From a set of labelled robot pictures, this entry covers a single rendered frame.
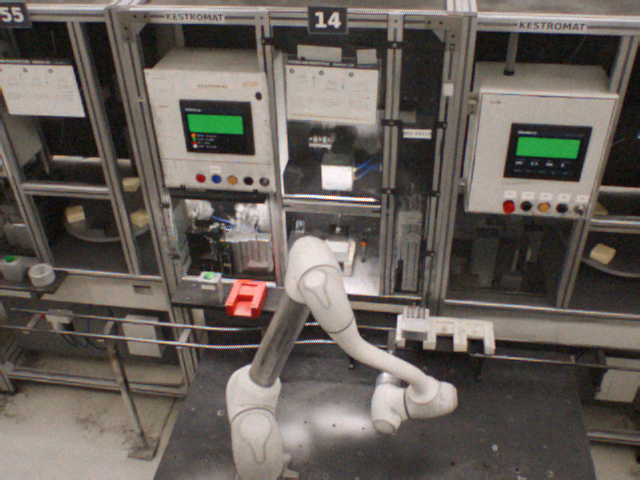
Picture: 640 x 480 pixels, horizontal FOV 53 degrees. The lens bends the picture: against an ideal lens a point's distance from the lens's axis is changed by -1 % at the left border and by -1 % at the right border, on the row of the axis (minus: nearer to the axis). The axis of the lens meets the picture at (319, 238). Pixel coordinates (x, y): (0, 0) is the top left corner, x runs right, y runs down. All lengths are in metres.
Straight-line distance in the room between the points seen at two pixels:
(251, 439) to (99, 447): 1.45
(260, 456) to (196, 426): 0.44
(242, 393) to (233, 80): 1.04
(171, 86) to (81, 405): 1.94
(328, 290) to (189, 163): 0.86
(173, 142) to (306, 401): 1.08
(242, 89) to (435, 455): 1.42
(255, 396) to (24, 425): 1.72
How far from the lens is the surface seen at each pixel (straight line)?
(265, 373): 2.17
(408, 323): 2.47
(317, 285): 1.76
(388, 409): 2.19
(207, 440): 2.46
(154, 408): 3.51
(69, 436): 3.53
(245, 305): 2.57
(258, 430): 2.12
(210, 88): 2.23
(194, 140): 2.32
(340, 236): 2.66
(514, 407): 2.59
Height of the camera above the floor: 2.62
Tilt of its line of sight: 36 degrees down
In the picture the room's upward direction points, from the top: 2 degrees counter-clockwise
